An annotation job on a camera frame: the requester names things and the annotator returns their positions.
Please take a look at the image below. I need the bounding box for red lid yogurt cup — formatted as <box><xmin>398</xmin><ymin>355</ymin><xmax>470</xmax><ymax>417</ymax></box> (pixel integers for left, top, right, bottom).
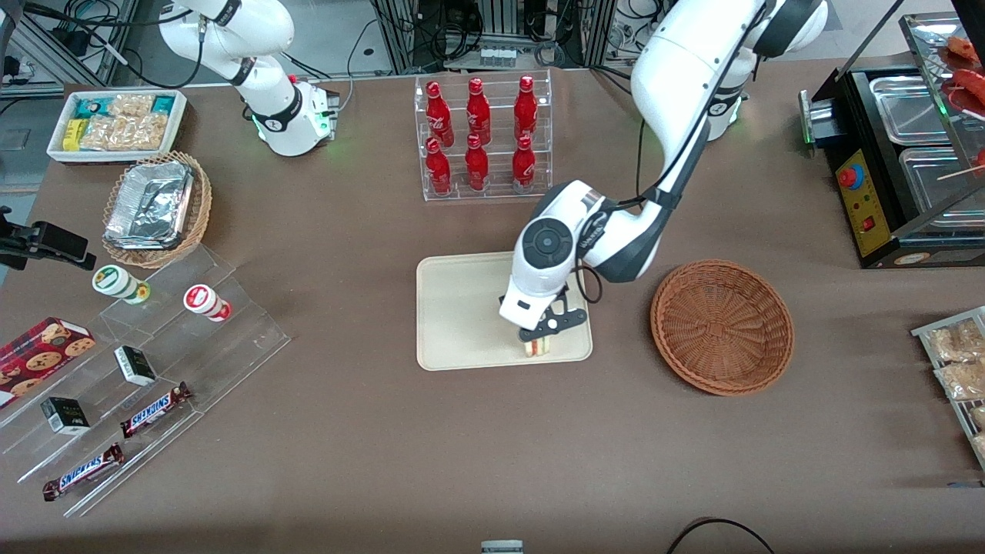
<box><xmin>182</xmin><ymin>284</ymin><xmax>232</xmax><ymax>322</ymax></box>

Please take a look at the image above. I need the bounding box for beige plastic serving tray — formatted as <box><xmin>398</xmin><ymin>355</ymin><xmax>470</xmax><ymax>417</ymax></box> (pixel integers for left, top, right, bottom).
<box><xmin>416</xmin><ymin>248</ymin><xmax>594</xmax><ymax>372</ymax></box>

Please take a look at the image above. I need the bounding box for green lid yogurt cup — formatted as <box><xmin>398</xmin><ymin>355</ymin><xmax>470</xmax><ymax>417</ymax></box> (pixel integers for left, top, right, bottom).
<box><xmin>92</xmin><ymin>264</ymin><xmax>152</xmax><ymax>305</ymax></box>

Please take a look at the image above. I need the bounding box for black floor cable loop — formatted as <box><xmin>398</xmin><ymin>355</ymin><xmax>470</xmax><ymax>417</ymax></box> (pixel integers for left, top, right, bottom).
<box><xmin>665</xmin><ymin>517</ymin><xmax>778</xmax><ymax>554</ymax></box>

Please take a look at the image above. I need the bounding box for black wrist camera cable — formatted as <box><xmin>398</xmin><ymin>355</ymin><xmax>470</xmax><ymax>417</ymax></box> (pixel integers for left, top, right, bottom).
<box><xmin>573</xmin><ymin>114</ymin><xmax>672</xmax><ymax>305</ymax></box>

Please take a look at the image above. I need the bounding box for small black carton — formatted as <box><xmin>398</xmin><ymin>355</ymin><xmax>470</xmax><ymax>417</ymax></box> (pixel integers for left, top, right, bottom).
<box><xmin>113</xmin><ymin>345</ymin><xmax>158</xmax><ymax>387</ymax></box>
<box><xmin>40</xmin><ymin>396</ymin><xmax>92</xmax><ymax>436</ymax></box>

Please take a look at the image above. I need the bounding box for round brown wicker basket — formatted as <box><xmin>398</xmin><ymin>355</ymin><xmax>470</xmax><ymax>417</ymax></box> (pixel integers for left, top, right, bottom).
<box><xmin>650</xmin><ymin>259</ymin><xmax>795</xmax><ymax>397</ymax></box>

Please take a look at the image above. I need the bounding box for oval wicker basket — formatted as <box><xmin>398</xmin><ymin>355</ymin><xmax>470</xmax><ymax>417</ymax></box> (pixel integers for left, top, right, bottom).
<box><xmin>102</xmin><ymin>150</ymin><xmax>213</xmax><ymax>269</ymax></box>

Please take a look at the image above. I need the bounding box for steel pan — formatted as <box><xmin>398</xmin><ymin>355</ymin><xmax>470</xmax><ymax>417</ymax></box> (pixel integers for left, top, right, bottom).
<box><xmin>869</xmin><ymin>75</ymin><xmax>953</xmax><ymax>145</ymax></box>
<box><xmin>899</xmin><ymin>145</ymin><xmax>985</xmax><ymax>229</ymax></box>

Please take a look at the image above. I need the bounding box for red sausage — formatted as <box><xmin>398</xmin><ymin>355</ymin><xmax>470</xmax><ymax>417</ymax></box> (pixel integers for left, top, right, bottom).
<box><xmin>941</xmin><ymin>68</ymin><xmax>985</xmax><ymax>118</ymax></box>
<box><xmin>945</xmin><ymin>35</ymin><xmax>983</xmax><ymax>64</ymax></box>

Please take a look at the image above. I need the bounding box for aluminium foil container stack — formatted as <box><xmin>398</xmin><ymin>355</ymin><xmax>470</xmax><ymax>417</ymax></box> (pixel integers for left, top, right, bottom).
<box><xmin>105</xmin><ymin>161</ymin><xmax>194</xmax><ymax>249</ymax></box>

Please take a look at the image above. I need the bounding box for aluminium frame equipment rack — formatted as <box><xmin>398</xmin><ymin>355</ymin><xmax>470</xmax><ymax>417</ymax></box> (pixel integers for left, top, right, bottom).
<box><xmin>371</xmin><ymin>0</ymin><xmax>618</xmax><ymax>75</ymax></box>

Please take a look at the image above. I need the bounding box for black hot dog roller machine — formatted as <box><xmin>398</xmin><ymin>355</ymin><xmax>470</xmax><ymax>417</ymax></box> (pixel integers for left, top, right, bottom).
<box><xmin>799</xmin><ymin>12</ymin><xmax>985</xmax><ymax>270</ymax></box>

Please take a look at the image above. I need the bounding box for clear acrylic bottle rack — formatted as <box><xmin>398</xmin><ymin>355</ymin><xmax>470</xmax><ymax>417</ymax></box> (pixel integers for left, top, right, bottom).
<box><xmin>414</xmin><ymin>69</ymin><xmax>554</xmax><ymax>202</ymax></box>

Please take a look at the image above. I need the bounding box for grey wire snack tray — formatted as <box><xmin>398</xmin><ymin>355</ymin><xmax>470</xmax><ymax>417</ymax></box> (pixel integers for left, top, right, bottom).
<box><xmin>911</xmin><ymin>305</ymin><xmax>985</xmax><ymax>472</ymax></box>

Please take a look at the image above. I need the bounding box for white rectangular snack bin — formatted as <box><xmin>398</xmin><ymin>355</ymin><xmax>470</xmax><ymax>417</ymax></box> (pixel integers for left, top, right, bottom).
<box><xmin>46</xmin><ymin>88</ymin><xmax>189</xmax><ymax>166</ymax></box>

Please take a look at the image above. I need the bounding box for Snickers chocolate bar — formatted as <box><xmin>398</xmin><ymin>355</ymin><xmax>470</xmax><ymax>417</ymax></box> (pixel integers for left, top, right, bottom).
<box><xmin>119</xmin><ymin>382</ymin><xmax>193</xmax><ymax>439</ymax></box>
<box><xmin>42</xmin><ymin>442</ymin><xmax>125</xmax><ymax>502</ymax></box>

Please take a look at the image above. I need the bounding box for red cola bottle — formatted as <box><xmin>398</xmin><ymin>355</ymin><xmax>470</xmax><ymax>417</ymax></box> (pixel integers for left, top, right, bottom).
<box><xmin>466</xmin><ymin>77</ymin><xmax>492</xmax><ymax>145</ymax></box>
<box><xmin>514</xmin><ymin>75</ymin><xmax>539</xmax><ymax>142</ymax></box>
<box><xmin>465</xmin><ymin>133</ymin><xmax>490</xmax><ymax>192</ymax></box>
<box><xmin>426</xmin><ymin>137</ymin><xmax>453</xmax><ymax>196</ymax></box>
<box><xmin>426</xmin><ymin>81</ymin><xmax>454</xmax><ymax>148</ymax></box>
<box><xmin>512</xmin><ymin>135</ymin><xmax>537</xmax><ymax>194</ymax></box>

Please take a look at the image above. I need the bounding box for clear acrylic stepped display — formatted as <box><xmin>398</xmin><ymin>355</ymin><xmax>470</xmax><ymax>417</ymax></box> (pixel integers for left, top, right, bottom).
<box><xmin>0</xmin><ymin>245</ymin><xmax>292</xmax><ymax>519</ymax></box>

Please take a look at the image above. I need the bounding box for red cookie box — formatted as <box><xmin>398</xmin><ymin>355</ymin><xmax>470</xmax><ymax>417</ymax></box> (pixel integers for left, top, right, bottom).
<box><xmin>0</xmin><ymin>317</ymin><xmax>98</xmax><ymax>409</ymax></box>

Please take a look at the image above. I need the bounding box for small clear rice cracker bag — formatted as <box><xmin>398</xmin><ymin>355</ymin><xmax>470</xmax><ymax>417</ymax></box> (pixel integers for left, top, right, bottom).
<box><xmin>108</xmin><ymin>93</ymin><xmax>156</xmax><ymax>118</ymax></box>

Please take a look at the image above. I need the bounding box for large clear rice cracker bag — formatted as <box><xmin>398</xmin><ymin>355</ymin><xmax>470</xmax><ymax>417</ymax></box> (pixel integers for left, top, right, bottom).
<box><xmin>79</xmin><ymin>114</ymin><xmax>170</xmax><ymax>152</ymax></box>

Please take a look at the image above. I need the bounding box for aluminium frame rail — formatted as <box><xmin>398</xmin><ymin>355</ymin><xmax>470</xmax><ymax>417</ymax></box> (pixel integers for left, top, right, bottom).
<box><xmin>0</xmin><ymin>0</ymin><xmax>144</xmax><ymax>98</ymax></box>

